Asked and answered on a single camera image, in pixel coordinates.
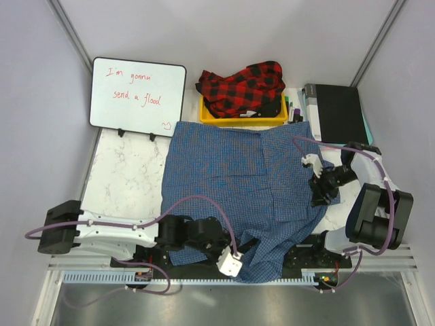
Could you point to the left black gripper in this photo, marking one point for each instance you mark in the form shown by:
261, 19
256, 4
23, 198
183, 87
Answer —
213, 259

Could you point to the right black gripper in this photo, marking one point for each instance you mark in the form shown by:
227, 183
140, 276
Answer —
319, 189

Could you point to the blue checkered long sleeve shirt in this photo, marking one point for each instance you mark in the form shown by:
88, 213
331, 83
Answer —
252, 178

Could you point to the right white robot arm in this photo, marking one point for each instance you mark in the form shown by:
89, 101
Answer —
379, 215

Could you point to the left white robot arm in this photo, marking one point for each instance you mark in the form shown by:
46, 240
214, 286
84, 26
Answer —
68, 226

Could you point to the black notebook stack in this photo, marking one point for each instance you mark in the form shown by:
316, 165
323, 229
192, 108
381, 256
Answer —
340, 115

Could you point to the purple cap marker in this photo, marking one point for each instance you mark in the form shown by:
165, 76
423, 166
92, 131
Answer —
296, 116

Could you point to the red black plaid shirt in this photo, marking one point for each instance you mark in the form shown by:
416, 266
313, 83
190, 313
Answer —
254, 91

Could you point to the yellow plastic bin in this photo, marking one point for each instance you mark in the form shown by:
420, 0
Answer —
206, 118

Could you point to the white dry-erase board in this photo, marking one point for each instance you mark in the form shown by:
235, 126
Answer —
137, 96

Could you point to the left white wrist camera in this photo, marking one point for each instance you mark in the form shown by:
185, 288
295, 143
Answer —
229, 264

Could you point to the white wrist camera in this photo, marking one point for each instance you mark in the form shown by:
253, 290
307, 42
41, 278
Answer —
313, 161
229, 264

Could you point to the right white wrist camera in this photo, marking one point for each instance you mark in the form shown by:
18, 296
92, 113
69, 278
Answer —
313, 161

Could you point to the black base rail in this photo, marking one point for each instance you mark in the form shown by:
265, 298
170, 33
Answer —
310, 254

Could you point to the white slotted cable duct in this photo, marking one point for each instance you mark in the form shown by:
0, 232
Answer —
134, 278

